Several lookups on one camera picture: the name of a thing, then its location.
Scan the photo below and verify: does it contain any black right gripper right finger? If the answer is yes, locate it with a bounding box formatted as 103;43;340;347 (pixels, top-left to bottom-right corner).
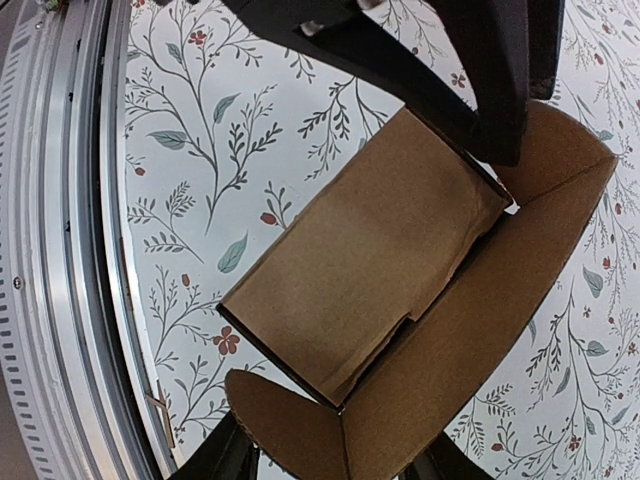
402;432;492;480

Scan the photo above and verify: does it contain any floral patterned table mat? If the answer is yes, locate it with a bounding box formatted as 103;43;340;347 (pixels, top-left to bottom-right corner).
122;1;639;479

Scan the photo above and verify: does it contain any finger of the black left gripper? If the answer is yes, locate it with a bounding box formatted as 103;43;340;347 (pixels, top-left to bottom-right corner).
222;0;506;161
431;0;564;167

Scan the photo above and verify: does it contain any aluminium front rail base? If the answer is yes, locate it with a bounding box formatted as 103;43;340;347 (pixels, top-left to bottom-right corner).
1;1;176;479

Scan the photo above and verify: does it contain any brown cardboard box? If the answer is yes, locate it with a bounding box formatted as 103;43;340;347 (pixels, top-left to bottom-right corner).
218;102;617;479

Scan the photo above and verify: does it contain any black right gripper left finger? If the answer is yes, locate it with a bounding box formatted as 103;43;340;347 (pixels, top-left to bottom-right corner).
172;412;260;480

